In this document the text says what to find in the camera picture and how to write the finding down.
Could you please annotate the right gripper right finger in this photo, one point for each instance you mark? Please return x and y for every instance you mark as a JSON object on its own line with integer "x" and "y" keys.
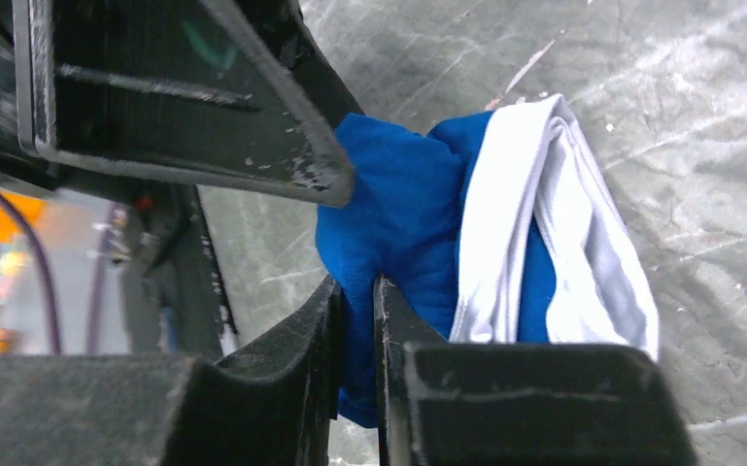
{"x": 443, "y": 403}

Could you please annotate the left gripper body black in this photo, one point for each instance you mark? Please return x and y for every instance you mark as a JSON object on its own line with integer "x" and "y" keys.
{"x": 119, "y": 47}

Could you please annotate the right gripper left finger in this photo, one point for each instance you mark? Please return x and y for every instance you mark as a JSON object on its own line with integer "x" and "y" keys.
{"x": 268, "y": 403}

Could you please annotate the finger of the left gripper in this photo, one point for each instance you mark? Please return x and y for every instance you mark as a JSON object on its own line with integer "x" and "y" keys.
{"x": 225, "y": 93}
{"x": 294, "y": 46}

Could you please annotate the blue underwear white trim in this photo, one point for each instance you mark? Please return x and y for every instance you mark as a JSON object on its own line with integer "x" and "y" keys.
{"x": 497, "y": 227}

